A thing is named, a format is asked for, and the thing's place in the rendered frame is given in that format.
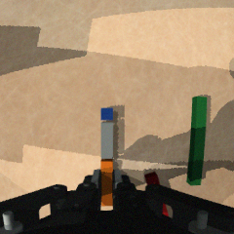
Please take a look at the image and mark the grey rod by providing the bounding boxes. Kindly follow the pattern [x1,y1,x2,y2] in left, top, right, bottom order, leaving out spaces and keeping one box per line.
[100,122,113,159]

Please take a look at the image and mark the orange rod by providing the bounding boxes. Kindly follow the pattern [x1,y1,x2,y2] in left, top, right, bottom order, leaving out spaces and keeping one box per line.
[100,159,113,206]

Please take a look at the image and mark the small blue cube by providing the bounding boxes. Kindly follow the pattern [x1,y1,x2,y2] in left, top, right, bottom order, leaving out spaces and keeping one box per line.
[100,108,113,120]

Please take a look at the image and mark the red rod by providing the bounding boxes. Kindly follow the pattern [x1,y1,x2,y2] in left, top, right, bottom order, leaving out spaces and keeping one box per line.
[144,172,169,216]

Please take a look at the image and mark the green rod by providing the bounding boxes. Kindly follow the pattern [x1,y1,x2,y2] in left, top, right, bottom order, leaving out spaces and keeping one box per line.
[186,97,207,185]

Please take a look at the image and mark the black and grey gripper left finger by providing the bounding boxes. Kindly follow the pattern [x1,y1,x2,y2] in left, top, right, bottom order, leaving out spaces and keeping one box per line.
[0,170,101,234]

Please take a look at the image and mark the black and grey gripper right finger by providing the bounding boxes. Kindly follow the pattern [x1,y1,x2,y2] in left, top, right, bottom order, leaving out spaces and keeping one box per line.
[112,170,234,234]

